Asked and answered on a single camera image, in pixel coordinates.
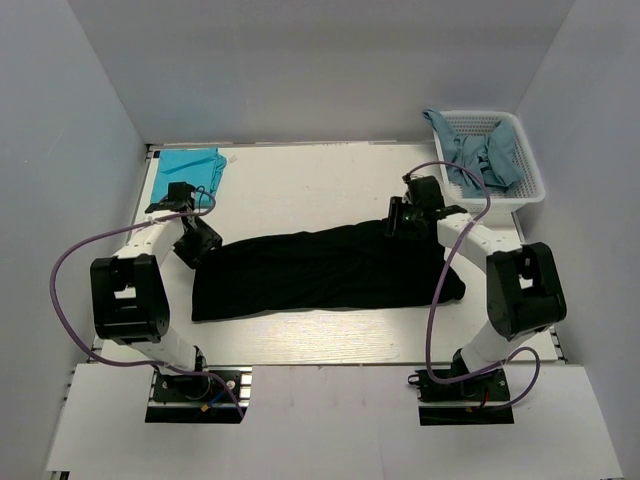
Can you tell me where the black t-shirt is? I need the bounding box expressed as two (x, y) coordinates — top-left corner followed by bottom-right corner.
(191, 220), (466, 323)

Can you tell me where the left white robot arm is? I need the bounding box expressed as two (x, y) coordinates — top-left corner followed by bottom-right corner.
(90, 218), (222, 399)

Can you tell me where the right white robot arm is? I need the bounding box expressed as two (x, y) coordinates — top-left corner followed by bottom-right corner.
(387, 197), (567, 399)

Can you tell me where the folded turquoise t-shirt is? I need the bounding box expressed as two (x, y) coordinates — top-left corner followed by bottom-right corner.
(151, 147), (227, 203)

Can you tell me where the crumpled grey-blue t-shirt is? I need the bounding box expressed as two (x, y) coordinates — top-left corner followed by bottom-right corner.
(423, 109), (524, 198)

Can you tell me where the white plastic basket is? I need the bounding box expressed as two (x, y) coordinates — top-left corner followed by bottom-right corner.
(432, 110), (545, 215)

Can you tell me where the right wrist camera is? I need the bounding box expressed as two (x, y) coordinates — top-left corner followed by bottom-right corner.
(402, 174), (445, 212)

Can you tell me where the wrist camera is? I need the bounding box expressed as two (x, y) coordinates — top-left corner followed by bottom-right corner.
(145, 182), (196, 214)
(402, 174), (445, 212)

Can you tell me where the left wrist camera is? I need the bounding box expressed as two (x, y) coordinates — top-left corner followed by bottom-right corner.
(145, 182), (196, 214)

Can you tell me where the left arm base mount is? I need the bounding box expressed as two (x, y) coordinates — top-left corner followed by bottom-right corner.
(145, 368), (251, 425)

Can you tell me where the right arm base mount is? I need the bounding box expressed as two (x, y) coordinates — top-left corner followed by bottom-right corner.
(407, 369), (514, 426)

